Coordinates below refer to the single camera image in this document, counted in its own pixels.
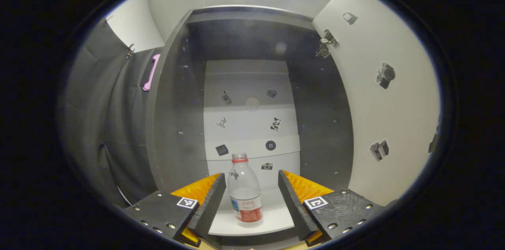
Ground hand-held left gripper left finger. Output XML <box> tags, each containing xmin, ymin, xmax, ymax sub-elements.
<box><xmin>122</xmin><ymin>172</ymin><xmax>227</xmax><ymax>248</ymax></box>

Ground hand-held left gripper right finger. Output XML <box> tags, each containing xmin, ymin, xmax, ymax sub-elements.
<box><xmin>278</xmin><ymin>170</ymin><xmax>386</xmax><ymax>248</ymax></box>

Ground clear plastic bottle red label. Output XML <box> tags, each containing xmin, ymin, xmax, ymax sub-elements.
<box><xmin>228</xmin><ymin>153</ymin><xmax>264</xmax><ymax>228</ymax></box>

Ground dark grey cabinet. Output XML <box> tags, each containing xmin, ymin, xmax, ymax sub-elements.
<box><xmin>146</xmin><ymin>5</ymin><xmax>354</xmax><ymax>239</ymax></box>

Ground pale cabinet shelf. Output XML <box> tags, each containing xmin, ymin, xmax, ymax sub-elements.
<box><xmin>208</xmin><ymin>185</ymin><xmax>297</xmax><ymax>237</ymax></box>

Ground metal door hinge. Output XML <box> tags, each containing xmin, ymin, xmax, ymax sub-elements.
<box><xmin>316</xmin><ymin>28</ymin><xmax>339</xmax><ymax>59</ymax></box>

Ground black backdrop cloth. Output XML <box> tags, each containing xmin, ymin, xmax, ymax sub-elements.
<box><xmin>58</xmin><ymin>17</ymin><xmax>166</xmax><ymax>208</ymax></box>

